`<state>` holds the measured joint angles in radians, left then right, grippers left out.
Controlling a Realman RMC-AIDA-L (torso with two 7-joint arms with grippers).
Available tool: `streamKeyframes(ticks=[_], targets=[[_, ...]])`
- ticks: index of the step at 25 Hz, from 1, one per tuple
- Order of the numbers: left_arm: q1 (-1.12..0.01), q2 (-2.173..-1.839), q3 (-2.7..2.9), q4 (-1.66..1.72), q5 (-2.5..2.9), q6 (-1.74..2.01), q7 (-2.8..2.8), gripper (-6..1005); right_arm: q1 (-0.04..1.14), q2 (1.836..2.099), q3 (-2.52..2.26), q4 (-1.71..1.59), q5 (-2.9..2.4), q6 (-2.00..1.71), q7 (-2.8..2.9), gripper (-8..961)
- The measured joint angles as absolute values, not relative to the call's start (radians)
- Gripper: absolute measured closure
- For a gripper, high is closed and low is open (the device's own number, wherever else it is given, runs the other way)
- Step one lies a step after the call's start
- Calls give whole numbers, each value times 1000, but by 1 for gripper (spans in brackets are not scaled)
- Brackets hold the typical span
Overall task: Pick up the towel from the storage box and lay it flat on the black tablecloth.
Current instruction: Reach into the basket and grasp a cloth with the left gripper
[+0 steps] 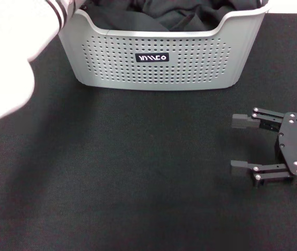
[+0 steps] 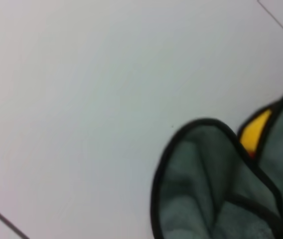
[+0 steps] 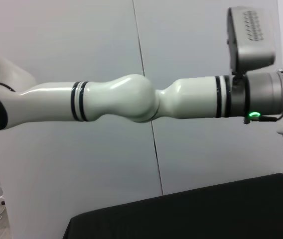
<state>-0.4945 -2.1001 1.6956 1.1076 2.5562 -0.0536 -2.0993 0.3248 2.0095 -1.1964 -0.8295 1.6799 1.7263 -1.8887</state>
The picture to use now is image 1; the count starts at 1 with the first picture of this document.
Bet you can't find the grey perforated plastic storage basket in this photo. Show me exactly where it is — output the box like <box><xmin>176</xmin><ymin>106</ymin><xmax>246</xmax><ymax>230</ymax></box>
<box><xmin>56</xmin><ymin>0</ymin><xmax>272</xmax><ymax>92</ymax></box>

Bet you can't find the black tablecloth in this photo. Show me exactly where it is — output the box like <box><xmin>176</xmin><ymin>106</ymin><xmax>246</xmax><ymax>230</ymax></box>
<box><xmin>0</xmin><ymin>13</ymin><xmax>297</xmax><ymax>251</ymax></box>

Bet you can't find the black crumpled cloth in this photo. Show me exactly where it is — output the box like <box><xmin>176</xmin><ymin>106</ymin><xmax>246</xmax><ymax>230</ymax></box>
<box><xmin>82</xmin><ymin>0</ymin><xmax>265</xmax><ymax>32</ymax></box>

